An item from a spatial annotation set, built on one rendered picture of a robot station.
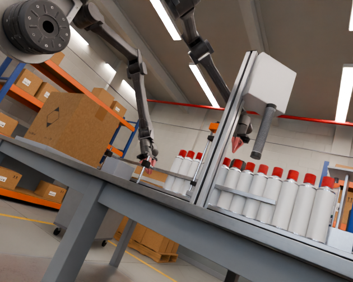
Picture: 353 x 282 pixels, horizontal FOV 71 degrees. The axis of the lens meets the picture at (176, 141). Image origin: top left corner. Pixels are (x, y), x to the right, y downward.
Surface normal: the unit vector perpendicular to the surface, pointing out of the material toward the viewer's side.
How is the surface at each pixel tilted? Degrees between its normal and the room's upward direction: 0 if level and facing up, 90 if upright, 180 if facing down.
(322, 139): 90
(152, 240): 90
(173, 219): 90
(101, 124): 90
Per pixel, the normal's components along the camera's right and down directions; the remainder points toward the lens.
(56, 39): 0.82, 0.18
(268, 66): 0.31, -0.15
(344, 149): -0.44, -0.42
